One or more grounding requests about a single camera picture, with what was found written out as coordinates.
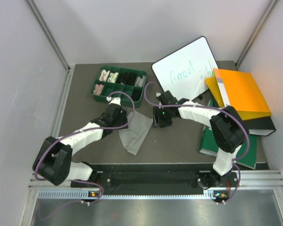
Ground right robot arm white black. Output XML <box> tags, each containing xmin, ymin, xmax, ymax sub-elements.
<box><xmin>153</xmin><ymin>91</ymin><xmax>250</xmax><ymax>186</ymax></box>

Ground white whiteboard black frame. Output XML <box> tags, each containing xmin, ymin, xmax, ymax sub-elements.
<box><xmin>151</xmin><ymin>36</ymin><xmax>218</xmax><ymax>100</ymax></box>

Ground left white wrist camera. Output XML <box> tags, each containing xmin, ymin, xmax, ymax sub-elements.
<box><xmin>106</xmin><ymin>97</ymin><xmax>121</xmax><ymax>106</ymax></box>

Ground grey rolled socks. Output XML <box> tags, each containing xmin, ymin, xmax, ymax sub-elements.
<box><xmin>134</xmin><ymin>76</ymin><xmax>146</xmax><ymax>88</ymax></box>

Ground pink rolled socks top-left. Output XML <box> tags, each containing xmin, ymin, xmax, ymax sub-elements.
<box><xmin>99</xmin><ymin>70</ymin><xmax>110</xmax><ymax>82</ymax></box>

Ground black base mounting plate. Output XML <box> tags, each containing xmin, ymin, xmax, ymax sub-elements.
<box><xmin>70</xmin><ymin>171</ymin><xmax>241</xmax><ymax>188</ymax></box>

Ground pink rolled socks bottom-left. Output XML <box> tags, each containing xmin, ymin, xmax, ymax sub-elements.
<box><xmin>93</xmin><ymin>84</ymin><xmax>104</xmax><ymax>96</ymax></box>

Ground cream rolled socks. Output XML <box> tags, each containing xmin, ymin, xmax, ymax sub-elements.
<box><xmin>107</xmin><ymin>73</ymin><xmax>119</xmax><ymax>83</ymax></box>

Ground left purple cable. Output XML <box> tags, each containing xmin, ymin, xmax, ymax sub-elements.
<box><xmin>34</xmin><ymin>91</ymin><xmax>135</xmax><ymax>205</ymax></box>

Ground purple cable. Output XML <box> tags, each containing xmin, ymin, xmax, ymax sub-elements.
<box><xmin>143</xmin><ymin>81</ymin><xmax>250</xmax><ymax>204</ymax></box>
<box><xmin>34</xmin><ymin>91</ymin><xmax>135</xmax><ymax>205</ymax></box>

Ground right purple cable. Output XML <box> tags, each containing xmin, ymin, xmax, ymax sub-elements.
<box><xmin>143</xmin><ymin>81</ymin><xmax>250</xmax><ymax>204</ymax></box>

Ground orange binder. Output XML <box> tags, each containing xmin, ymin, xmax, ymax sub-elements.
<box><xmin>205</xmin><ymin>68</ymin><xmax>271</xmax><ymax>121</ymax></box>

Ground aluminium frame rail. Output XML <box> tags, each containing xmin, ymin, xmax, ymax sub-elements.
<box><xmin>25</xmin><ymin>0</ymin><xmax>71</xmax><ymax>71</ymax></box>

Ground black underwear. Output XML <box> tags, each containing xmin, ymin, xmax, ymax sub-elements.
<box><xmin>131</xmin><ymin>87</ymin><xmax>143</xmax><ymax>102</ymax></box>
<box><xmin>117</xmin><ymin>73</ymin><xmax>137</xmax><ymax>86</ymax></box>

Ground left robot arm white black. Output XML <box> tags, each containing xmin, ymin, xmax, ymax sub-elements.
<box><xmin>33</xmin><ymin>104</ymin><xmax>128</xmax><ymax>187</ymax></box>

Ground black rolled underwear in tray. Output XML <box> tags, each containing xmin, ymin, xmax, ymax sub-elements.
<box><xmin>117</xmin><ymin>73</ymin><xmax>137</xmax><ymax>86</ymax></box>

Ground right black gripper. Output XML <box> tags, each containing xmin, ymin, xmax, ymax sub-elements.
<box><xmin>153</xmin><ymin>106</ymin><xmax>173</xmax><ymax>129</ymax></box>

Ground green compartment tray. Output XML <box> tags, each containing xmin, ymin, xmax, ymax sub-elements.
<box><xmin>90</xmin><ymin>65</ymin><xmax>148</xmax><ymax>108</ymax></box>

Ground black binder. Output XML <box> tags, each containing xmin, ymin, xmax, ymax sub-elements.
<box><xmin>230</xmin><ymin>109</ymin><xmax>276</xmax><ymax>137</ymax></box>

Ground grey underwear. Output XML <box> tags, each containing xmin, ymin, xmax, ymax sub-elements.
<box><xmin>119</xmin><ymin>111</ymin><xmax>152</xmax><ymax>155</ymax></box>

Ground green binder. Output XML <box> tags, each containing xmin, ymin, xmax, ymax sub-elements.
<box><xmin>198</xmin><ymin>98</ymin><xmax>258</xmax><ymax>170</ymax></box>

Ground white slotted cable duct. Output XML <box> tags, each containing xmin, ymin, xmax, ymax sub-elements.
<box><xmin>38</xmin><ymin>190</ymin><xmax>225</xmax><ymax>200</ymax></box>

